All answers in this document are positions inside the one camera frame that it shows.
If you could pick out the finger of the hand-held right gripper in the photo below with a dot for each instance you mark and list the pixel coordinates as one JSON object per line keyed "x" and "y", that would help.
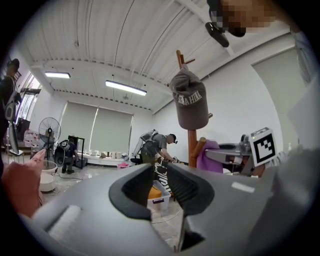
{"x": 231, "y": 146}
{"x": 217, "y": 154}

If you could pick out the ceiling light panel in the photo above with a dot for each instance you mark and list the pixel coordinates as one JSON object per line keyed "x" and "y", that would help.
{"x": 57, "y": 75}
{"x": 126, "y": 88}

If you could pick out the grey roller blind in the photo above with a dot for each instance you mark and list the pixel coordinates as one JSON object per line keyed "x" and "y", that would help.
{"x": 111, "y": 132}
{"x": 78, "y": 127}

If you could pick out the clear box of pink toys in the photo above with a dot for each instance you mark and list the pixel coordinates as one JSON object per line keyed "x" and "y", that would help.
{"x": 123, "y": 166}

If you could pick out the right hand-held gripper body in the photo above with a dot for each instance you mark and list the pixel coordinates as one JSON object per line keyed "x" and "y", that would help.
{"x": 262, "y": 147}

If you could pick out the purple cloth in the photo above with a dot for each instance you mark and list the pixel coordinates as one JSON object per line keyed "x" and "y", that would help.
{"x": 210, "y": 165}

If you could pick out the orange plush toy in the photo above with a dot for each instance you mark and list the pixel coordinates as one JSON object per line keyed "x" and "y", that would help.
{"x": 153, "y": 193}

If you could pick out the wooden coat rack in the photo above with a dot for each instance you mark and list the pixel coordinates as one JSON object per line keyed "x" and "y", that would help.
{"x": 192, "y": 145}

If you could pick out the white round tub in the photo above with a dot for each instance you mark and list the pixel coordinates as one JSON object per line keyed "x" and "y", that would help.
{"x": 47, "y": 178}

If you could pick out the black standing fan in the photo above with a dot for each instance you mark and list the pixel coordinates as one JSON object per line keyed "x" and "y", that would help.
{"x": 49, "y": 130}

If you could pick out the stack of red white packets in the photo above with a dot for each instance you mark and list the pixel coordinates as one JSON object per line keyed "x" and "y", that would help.
{"x": 32, "y": 138}

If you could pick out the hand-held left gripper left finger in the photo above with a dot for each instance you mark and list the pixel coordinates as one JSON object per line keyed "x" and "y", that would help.
{"x": 100, "y": 220}

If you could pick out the grey baseball cap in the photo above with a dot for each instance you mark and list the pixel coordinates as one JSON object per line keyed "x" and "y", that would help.
{"x": 190, "y": 105}

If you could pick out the person's head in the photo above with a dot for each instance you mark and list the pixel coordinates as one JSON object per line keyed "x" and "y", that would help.
{"x": 255, "y": 15}

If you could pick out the person's right forearm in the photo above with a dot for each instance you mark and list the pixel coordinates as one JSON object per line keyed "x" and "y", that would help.
{"x": 285, "y": 157}

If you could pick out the black white striped blanket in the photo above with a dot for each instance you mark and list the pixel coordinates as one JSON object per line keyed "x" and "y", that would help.
{"x": 162, "y": 175}

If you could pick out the pink chair cover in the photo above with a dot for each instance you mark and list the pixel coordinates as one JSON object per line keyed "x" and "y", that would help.
{"x": 20, "y": 185}

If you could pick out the black metal frame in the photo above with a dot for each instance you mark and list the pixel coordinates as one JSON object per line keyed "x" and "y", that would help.
{"x": 81, "y": 150}

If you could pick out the black head camera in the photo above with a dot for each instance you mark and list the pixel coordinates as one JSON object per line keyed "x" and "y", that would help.
{"x": 217, "y": 32}

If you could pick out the person's grey clothed body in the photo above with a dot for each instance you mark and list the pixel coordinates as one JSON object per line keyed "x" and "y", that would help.
{"x": 295, "y": 200}

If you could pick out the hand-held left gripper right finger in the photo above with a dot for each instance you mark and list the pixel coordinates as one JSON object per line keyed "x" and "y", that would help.
{"x": 225, "y": 212}

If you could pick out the clear storage box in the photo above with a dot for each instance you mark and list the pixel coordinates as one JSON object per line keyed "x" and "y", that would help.
{"x": 160, "y": 202}

